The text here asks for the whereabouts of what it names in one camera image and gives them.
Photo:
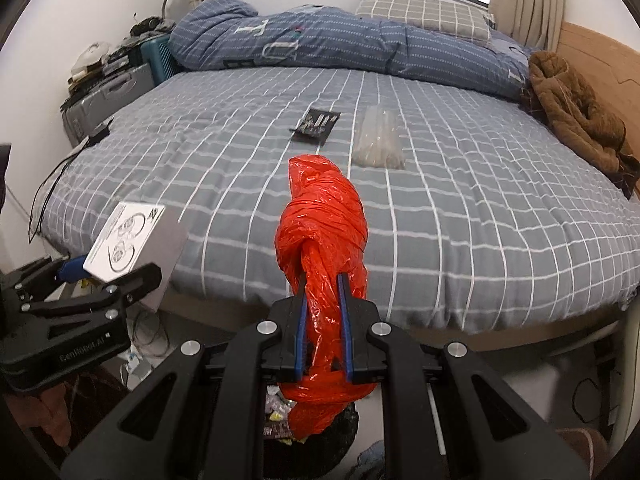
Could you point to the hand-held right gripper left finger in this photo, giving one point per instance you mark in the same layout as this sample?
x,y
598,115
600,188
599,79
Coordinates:
x,y
301,330

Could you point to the white cardboard box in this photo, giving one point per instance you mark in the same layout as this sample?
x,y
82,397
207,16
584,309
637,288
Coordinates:
x,y
140,235

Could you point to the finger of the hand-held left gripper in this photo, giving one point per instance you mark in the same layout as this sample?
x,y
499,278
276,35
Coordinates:
x,y
120,290
72,267

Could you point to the brown fleece coat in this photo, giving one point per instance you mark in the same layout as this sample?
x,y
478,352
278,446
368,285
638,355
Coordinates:
x,y
575,105

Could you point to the grey checked pillow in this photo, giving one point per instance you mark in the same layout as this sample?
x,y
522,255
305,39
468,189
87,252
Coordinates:
x,y
420,10

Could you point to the white round device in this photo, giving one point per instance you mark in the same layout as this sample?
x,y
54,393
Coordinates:
x,y
90,57

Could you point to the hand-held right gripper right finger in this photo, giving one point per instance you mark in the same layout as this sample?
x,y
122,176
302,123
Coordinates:
x,y
345,330

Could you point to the clear bubble wrap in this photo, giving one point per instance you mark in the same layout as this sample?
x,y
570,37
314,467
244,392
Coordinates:
x,y
377,135

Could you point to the black bag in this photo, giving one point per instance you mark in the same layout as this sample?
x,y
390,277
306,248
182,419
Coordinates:
x,y
150,25

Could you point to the red plastic bag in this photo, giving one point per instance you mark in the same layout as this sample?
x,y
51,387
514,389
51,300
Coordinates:
x,y
320,220

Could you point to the teal suitcase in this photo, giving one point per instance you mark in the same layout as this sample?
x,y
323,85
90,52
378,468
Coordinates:
x,y
157,57

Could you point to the wooden headboard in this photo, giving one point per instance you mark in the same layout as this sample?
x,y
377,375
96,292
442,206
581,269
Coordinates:
x,y
600,55

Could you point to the grey suitcase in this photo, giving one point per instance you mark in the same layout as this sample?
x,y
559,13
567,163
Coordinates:
x,y
115,90

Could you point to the black trash bin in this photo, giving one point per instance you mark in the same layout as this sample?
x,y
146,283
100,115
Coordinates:
x,y
345,430

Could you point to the black foil packet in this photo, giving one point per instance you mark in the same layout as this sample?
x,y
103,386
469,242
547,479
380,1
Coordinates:
x,y
317,122

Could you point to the blue checked duvet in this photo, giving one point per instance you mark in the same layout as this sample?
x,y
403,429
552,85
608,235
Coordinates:
x,y
350,40

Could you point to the grey checked bed sheet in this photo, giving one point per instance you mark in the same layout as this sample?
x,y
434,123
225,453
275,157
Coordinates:
x,y
475,235

